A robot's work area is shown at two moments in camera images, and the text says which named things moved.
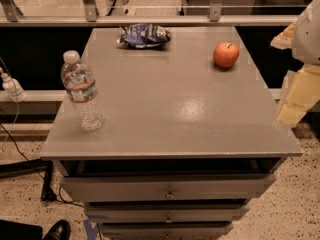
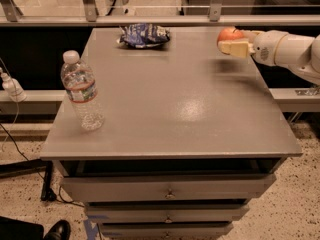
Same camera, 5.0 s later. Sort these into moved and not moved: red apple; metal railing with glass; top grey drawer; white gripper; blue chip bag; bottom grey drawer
Moved: red apple; white gripper
Not moved: top grey drawer; blue chip bag; metal railing with glass; bottom grey drawer
